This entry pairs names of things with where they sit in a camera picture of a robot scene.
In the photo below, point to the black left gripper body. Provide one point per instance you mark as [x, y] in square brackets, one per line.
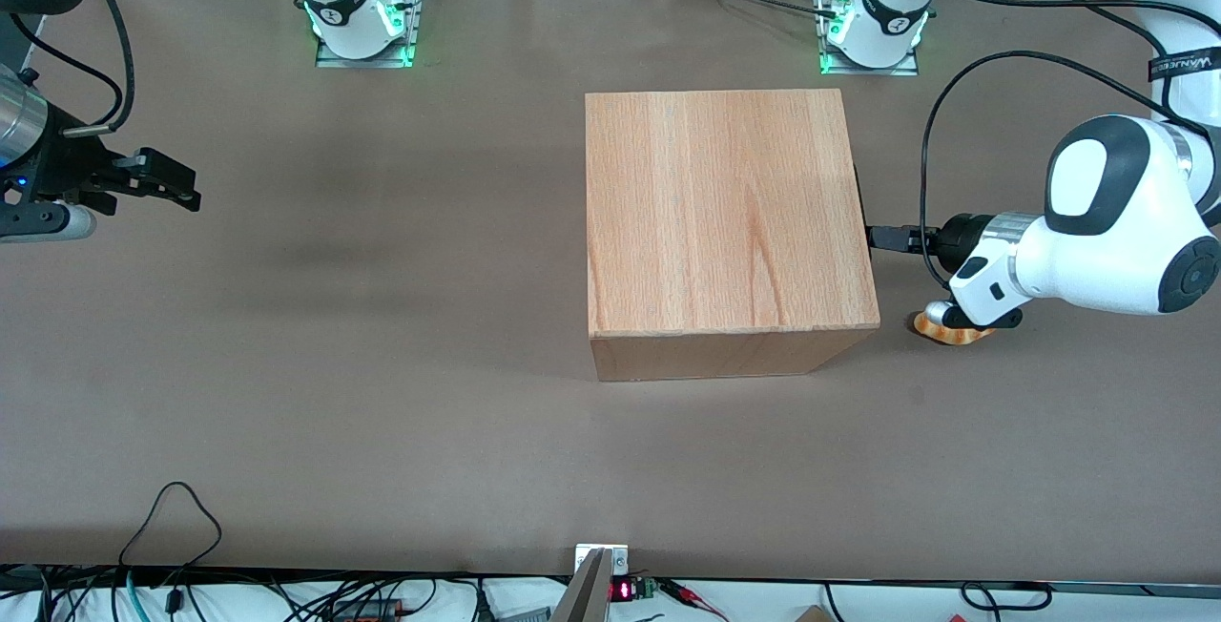
[962, 235]

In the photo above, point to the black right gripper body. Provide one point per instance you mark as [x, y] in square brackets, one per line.
[59, 170]

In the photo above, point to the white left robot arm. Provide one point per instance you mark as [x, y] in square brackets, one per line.
[1116, 221]

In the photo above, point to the light wooden drawer cabinet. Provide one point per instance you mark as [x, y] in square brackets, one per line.
[725, 221]

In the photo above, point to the toy bread roll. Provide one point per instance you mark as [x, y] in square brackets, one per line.
[959, 338]

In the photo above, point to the brown cardboard piece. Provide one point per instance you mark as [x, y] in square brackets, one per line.
[813, 615]

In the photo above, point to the red and black test leads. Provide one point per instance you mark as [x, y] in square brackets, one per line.
[682, 591]

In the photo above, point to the circuit board with red display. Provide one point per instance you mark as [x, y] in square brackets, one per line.
[622, 590]

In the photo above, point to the black and orange device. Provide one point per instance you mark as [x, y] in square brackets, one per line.
[367, 611]

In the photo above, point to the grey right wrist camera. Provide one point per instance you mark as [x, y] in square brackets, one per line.
[48, 221]

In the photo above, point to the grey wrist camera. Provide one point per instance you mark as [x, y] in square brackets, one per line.
[938, 315]
[48, 221]

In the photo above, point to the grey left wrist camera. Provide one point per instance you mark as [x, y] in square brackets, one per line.
[938, 315]

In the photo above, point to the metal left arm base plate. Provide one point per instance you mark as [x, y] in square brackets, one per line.
[868, 71]

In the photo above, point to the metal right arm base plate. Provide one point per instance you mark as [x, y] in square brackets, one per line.
[362, 62]

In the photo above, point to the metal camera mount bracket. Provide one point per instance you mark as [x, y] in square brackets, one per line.
[587, 593]

